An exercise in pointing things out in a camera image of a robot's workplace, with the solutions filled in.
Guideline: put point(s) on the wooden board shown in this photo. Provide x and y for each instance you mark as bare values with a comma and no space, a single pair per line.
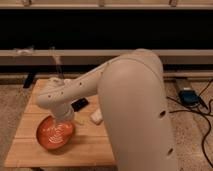
89,146

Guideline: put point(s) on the orange ceramic bowl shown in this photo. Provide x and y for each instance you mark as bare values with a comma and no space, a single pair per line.
51,135

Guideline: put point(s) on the white sponge block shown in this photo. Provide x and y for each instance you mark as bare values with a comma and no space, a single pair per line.
96,117

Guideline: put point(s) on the blue power device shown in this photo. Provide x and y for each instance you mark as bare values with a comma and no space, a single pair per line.
188,98

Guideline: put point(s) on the black rectangular object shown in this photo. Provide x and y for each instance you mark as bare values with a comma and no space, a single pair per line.
80,104

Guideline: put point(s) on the black table leg bracket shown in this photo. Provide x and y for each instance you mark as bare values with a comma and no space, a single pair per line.
29,79

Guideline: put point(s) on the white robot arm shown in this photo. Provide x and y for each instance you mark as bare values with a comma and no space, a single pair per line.
132,99

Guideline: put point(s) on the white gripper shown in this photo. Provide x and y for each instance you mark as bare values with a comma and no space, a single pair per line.
62,114

